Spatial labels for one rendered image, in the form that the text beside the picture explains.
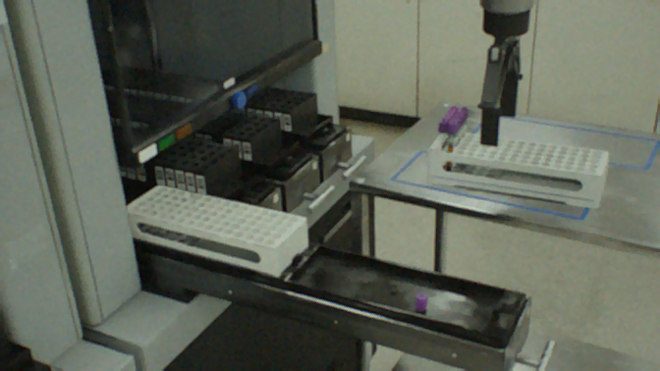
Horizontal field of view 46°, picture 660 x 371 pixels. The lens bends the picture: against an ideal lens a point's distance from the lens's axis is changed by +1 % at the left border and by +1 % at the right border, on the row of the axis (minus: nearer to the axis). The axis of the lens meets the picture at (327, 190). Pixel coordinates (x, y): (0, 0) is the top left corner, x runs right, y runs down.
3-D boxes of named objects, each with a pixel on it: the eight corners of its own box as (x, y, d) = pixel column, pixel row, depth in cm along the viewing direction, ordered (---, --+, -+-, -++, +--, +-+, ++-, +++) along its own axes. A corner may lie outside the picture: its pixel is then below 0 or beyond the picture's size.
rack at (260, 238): (126, 242, 128) (119, 210, 125) (163, 215, 136) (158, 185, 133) (278, 284, 115) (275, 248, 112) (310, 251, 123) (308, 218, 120)
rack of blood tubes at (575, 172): (425, 182, 139) (426, 151, 136) (442, 160, 147) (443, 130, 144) (597, 209, 128) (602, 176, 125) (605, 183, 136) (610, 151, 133)
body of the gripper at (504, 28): (524, 16, 120) (520, 73, 124) (535, 3, 127) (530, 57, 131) (476, 13, 123) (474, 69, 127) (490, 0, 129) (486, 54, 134)
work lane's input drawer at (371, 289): (108, 277, 131) (99, 233, 127) (160, 238, 142) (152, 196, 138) (535, 405, 100) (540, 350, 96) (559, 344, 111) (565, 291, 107)
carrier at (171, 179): (204, 168, 148) (200, 139, 146) (213, 170, 148) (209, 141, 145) (167, 193, 139) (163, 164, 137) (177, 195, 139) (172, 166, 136)
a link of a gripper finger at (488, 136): (501, 106, 126) (500, 108, 125) (498, 145, 129) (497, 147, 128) (482, 104, 127) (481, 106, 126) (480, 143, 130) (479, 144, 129)
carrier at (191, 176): (224, 172, 147) (220, 143, 144) (233, 174, 146) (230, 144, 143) (188, 197, 138) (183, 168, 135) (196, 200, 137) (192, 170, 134)
